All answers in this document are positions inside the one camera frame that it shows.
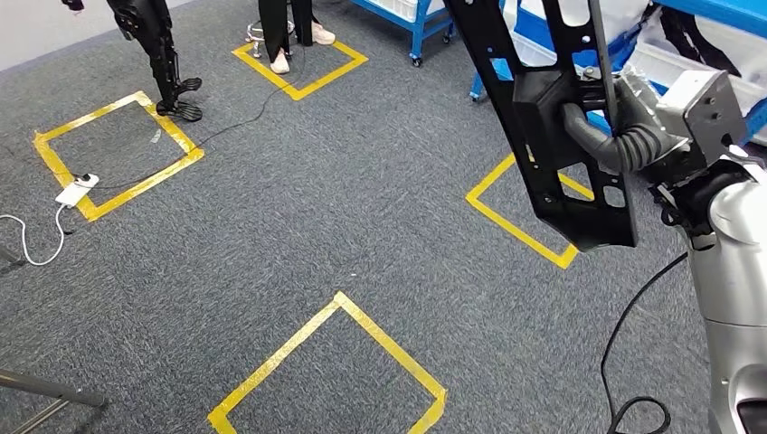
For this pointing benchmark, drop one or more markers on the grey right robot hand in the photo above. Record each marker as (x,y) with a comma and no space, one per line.
(584,129)

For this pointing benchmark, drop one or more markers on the black plastic plate frame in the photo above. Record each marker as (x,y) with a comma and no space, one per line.
(539,108)

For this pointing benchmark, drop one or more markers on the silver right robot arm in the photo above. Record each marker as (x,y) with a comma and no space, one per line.
(737,299)

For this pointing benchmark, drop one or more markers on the black curved plastic part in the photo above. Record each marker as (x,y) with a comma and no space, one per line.
(716,51)

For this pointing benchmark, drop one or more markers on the blue plastic crate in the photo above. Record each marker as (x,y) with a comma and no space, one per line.
(524,21)

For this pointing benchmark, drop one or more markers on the yellow floor tape square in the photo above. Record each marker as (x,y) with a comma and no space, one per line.
(509,227)
(329,79)
(150,181)
(389,345)

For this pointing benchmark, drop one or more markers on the person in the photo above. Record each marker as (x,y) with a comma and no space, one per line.
(275,24)

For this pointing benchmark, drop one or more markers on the chrome stool base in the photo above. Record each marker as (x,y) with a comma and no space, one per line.
(254,37)

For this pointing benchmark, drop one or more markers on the black humanoid robot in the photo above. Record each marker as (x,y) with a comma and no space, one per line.
(162,60)

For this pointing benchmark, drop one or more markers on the white power strip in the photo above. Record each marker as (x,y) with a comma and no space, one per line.
(75,193)

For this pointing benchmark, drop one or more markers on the grey metal stand leg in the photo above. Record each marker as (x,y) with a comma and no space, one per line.
(54,389)

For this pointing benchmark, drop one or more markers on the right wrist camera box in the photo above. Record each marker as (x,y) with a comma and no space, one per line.
(701,114)

